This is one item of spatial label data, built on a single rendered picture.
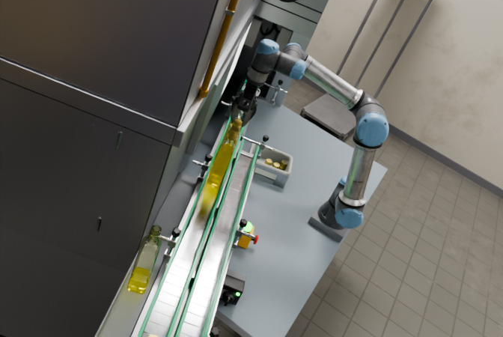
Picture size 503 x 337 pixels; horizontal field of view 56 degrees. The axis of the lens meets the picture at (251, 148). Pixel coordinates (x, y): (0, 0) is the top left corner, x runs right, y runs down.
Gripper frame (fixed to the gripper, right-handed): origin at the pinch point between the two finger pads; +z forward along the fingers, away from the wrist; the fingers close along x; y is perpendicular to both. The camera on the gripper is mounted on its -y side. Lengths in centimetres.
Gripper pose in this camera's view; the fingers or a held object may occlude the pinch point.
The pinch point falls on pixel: (237, 123)
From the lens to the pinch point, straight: 190.0
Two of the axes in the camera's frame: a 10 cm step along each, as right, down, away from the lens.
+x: -9.2, -3.8, -0.4
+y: 1.7, -5.1, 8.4
